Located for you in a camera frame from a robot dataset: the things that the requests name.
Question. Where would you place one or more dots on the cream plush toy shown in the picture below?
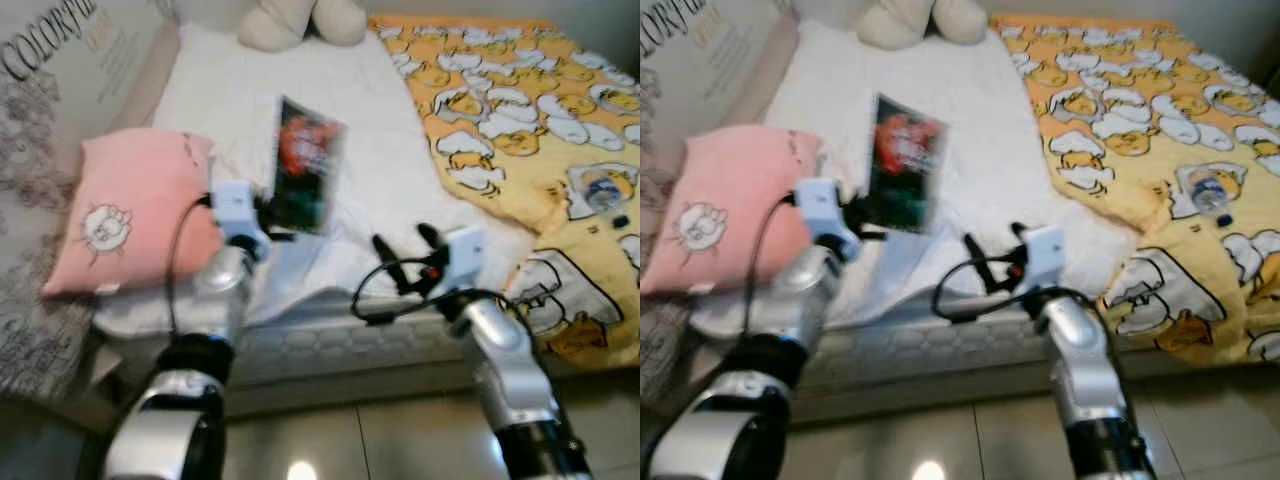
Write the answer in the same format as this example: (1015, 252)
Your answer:
(920, 20)
(300, 22)

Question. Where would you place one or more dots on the white quilted bed sheet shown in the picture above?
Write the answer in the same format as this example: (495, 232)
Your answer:
(380, 170)
(990, 170)

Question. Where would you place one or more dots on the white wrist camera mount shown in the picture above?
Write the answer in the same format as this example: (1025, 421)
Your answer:
(1046, 256)
(238, 215)
(825, 215)
(466, 258)

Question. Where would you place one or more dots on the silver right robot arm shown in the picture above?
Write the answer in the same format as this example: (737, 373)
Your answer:
(1085, 370)
(510, 370)

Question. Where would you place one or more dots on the pink cartoon print pillow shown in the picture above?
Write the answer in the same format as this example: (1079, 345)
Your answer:
(140, 210)
(740, 210)

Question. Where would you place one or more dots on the yellow cartoon egg blanket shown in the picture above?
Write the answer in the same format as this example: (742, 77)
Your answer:
(1130, 120)
(520, 120)

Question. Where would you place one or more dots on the clear plastic bottle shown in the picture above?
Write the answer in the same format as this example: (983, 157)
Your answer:
(598, 190)
(1208, 188)

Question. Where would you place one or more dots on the dark paperback book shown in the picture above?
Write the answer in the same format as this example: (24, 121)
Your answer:
(905, 165)
(305, 165)

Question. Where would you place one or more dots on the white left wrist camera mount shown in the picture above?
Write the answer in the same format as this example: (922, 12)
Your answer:
(825, 215)
(238, 215)

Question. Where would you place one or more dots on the grey quilted mattress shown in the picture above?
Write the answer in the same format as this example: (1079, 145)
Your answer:
(320, 345)
(900, 345)

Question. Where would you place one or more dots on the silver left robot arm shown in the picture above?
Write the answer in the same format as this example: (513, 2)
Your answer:
(190, 330)
(770, 340)

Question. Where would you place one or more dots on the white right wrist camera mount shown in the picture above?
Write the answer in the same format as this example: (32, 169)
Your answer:
(466, 258)
(1046, 256)

